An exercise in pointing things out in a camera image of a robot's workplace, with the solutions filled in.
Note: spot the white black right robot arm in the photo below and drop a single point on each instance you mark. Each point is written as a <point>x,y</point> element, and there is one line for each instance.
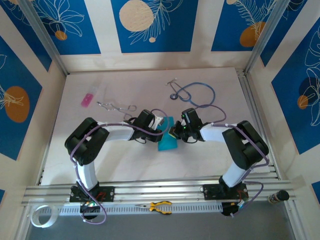
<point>212,133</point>

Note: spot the teal cloth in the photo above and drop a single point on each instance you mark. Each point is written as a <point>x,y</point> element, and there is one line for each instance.
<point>168,145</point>

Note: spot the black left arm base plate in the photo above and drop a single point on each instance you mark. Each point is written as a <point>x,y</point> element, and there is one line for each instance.
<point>107,193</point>

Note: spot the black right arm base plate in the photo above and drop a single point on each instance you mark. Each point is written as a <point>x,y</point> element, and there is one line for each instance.
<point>212,192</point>

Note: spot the yellow black pliers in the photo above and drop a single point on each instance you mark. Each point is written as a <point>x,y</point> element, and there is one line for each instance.
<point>153,207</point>

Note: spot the aluminium side rail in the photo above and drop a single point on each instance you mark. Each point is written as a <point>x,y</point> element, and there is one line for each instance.
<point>246,87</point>

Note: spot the blue stethoscope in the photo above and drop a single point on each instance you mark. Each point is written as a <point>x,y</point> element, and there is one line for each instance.
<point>173,96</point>

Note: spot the small dark capped bottle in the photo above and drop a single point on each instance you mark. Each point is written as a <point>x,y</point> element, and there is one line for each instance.
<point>281,195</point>

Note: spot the clear tape roll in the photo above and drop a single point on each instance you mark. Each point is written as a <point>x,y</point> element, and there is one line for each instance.
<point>54,215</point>

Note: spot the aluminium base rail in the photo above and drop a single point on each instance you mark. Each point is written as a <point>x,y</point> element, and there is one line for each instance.
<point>162,191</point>

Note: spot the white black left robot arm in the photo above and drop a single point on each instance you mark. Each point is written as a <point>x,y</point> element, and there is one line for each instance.
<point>120,135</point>

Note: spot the aluminium frame post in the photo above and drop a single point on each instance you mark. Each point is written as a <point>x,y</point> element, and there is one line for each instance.
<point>45,40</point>
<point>265,37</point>

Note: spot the pink spray bottle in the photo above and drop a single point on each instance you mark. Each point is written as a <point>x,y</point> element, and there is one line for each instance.
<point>87,100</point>

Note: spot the metal forceps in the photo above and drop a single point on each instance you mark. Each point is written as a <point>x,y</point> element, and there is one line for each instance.
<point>117,108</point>

